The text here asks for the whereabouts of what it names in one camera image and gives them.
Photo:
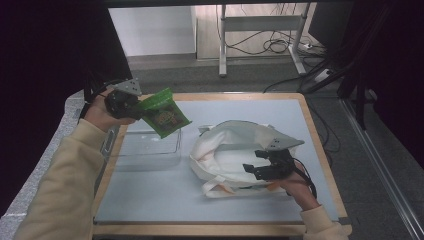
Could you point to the clear plastic container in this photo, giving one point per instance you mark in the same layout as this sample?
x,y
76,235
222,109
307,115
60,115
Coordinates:
x,y
146,150

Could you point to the light grey table mat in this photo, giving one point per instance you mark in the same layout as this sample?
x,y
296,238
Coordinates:
x,y
150,200

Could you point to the green snack packet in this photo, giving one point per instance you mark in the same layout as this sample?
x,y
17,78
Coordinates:
x,y
165,116

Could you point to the white patterned tote bag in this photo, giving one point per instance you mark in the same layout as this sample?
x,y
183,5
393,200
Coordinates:
x,y
230,136

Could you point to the white desk frame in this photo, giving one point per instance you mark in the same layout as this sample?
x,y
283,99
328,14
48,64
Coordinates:
x,y
260,23

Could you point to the person's left hand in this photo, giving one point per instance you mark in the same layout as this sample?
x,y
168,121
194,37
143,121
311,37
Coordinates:
x,y
98,115

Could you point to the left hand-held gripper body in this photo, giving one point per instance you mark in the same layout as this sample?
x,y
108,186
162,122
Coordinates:
x,y
121,105

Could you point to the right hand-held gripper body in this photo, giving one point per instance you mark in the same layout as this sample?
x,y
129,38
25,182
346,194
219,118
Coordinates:
x,y
281,166

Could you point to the person's right hand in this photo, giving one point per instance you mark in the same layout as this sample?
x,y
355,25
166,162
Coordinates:
x,y
300,190

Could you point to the aluminium floor rail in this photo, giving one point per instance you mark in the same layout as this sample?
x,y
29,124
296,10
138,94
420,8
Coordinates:
x,y
383,173

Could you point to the white panel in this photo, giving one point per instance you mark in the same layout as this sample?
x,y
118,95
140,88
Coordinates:
x,y
150,30

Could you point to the black curtain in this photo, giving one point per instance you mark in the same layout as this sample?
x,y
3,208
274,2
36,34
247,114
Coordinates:
x,y
400,66
33,66

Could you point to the white power strip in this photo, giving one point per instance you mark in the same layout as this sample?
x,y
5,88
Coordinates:
x,y
322,76

